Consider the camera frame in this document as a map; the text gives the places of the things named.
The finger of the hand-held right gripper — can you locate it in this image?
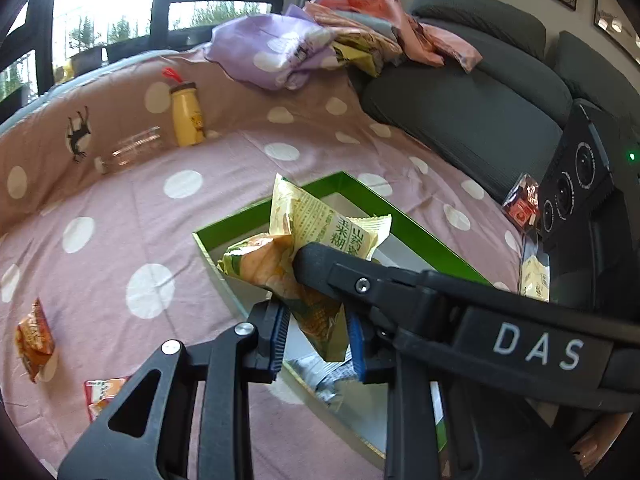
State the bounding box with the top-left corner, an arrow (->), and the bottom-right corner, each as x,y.
292,242 -> 462,347

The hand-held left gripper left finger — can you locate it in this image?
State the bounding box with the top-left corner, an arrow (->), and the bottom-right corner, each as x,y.
57,302 -> 291,480

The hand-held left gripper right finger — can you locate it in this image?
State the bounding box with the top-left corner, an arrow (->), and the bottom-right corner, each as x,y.
348,312 -> 583,480

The yellow green corn snack packet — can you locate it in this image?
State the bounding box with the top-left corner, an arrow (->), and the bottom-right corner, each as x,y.
217,234 -> 351,363

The silver white snack packet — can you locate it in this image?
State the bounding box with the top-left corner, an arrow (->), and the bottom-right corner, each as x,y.
287,355 -> 361,406

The green cardboard box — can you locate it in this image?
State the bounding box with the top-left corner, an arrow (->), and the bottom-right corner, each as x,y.
192,170 -> 511,480

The person's right hand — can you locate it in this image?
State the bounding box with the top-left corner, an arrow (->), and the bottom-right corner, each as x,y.
570,410 -> 633,478

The small pale yellow snack packet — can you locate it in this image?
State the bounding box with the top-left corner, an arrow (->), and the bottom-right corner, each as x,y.
519,254 -> 551,303

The pink polka dot blanket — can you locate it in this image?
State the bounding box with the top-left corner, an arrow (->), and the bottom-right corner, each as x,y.
0,47 -> 551,480

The red white snack packet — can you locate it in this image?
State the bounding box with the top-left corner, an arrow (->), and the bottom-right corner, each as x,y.
84,375 -> 133,423

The grey sofa cushion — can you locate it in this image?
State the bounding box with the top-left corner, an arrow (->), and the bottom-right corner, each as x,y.
550,30 -> 640,126
410,0 -> 547,61
360,62 -> 576,203

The yellow green snack bag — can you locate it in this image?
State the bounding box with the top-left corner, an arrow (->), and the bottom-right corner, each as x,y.
330,35 -> 403,78

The yellow bottle with red cap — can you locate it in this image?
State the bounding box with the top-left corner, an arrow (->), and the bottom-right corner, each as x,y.
161,67 -> 207,148

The orange snack packet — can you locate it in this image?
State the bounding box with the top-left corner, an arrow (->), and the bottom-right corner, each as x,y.
15,297 -> 56,385

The clear plastic bottle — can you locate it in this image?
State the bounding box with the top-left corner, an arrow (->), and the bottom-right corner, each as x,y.
95,126 -> 163,175

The purple dotted cloth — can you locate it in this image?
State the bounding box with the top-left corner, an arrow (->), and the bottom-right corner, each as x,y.
204,14 -> 346,91

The pile of pink-yellow clothes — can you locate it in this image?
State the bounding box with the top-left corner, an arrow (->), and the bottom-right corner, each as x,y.
302,0 -> 483,73

